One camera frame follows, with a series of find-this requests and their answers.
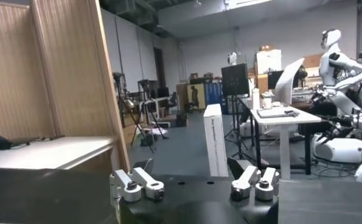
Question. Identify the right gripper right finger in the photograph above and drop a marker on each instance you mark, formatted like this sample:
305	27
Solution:
253	182

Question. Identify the white standing desk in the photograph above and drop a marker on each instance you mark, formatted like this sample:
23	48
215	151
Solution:
285	121

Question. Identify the white bottle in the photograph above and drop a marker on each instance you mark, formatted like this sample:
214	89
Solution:
256	99

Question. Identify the white cup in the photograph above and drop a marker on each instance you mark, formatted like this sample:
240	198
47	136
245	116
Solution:
266	102

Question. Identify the blue cabinet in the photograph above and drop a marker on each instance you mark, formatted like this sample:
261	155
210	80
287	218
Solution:
215	94

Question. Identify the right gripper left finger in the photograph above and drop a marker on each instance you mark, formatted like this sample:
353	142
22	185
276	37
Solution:
129	185

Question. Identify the black tripod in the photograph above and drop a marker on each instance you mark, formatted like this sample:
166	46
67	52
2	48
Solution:
144	115

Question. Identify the tall white cardboard box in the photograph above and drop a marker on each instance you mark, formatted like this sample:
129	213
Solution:
215	143

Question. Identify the black monitor on stand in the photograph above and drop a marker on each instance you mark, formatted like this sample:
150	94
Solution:
235	79

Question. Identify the white curved panel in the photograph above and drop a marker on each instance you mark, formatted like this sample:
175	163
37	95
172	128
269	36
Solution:
285	82

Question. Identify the white rounded robot base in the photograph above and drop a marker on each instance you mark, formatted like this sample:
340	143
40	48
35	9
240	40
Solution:
340	150

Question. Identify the white table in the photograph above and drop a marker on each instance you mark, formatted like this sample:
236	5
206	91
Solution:
47	152

